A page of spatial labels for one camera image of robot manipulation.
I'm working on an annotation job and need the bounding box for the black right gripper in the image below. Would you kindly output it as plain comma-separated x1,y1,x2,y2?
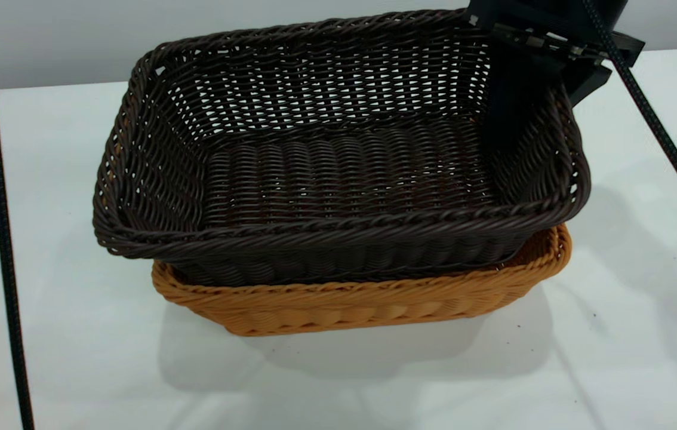
467,0,645,150

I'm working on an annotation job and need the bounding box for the dark brown wicker basket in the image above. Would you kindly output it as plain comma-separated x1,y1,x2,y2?
93,9,591,287

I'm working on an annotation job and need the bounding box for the light brown wicker basket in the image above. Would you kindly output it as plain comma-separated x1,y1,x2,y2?
152,224,572,337

